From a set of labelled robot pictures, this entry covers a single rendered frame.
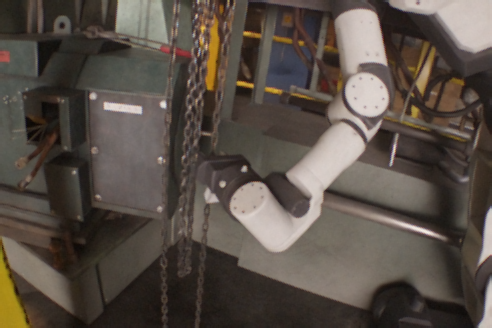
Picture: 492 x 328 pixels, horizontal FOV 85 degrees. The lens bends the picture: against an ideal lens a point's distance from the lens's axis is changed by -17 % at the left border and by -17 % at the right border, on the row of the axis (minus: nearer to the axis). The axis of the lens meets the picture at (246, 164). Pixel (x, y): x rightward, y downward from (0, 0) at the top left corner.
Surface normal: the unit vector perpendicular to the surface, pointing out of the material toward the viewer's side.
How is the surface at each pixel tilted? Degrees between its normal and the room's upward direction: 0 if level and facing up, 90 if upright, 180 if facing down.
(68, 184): 90
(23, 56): 90
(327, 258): 90
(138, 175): 90
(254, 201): 41
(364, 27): 56
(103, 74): 45
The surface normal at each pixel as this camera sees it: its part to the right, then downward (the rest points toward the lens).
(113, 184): -0.05, 0.40
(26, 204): 0.02, -0.07
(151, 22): -0.38, 0.33
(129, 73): 0.07, -0.36
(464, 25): -0.62, 0.53
